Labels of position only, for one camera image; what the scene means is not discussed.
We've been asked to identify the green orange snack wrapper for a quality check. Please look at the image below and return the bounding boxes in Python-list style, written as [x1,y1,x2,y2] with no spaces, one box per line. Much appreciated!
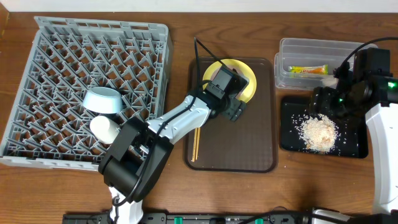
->
[288,65,328,75]

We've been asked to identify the light blue bowl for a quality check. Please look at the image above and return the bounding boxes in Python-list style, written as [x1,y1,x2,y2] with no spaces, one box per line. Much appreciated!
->
[82,86,123,114]

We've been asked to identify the white cup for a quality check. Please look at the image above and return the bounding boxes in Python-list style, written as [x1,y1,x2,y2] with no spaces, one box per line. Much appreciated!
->
[90,116,121,144]

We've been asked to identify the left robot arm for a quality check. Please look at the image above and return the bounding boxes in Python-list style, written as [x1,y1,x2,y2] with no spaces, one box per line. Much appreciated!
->
[98,92,247,223]

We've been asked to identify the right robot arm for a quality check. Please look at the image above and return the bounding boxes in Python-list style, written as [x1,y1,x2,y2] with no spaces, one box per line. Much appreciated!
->
[309,47,397,223]

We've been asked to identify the clear plastic waste bin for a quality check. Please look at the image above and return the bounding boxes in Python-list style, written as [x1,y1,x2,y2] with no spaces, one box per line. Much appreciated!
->
[274,38,361,91]

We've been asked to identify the black food waste tray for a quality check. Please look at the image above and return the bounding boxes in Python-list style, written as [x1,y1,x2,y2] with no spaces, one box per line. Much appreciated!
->
[280,96,369,159]

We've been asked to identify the grey dishwasher rack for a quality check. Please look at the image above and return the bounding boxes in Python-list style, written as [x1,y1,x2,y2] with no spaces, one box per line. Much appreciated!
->
[1,16,174,171]

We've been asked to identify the spilled rice pile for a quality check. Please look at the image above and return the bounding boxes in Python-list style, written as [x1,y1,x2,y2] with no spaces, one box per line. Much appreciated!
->
[290,114,341,154]

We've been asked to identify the brown serving tray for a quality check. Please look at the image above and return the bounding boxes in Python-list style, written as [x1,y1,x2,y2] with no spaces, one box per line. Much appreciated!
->
[183,58,278,173]

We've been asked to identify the yellow plate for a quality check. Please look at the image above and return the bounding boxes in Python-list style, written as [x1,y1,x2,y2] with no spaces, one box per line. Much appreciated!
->
[202,58,257,103]

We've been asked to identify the wooden chopstick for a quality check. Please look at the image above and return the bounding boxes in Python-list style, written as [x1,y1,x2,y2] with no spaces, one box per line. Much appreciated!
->
[191,128,200,162]
[192,128,201,162]

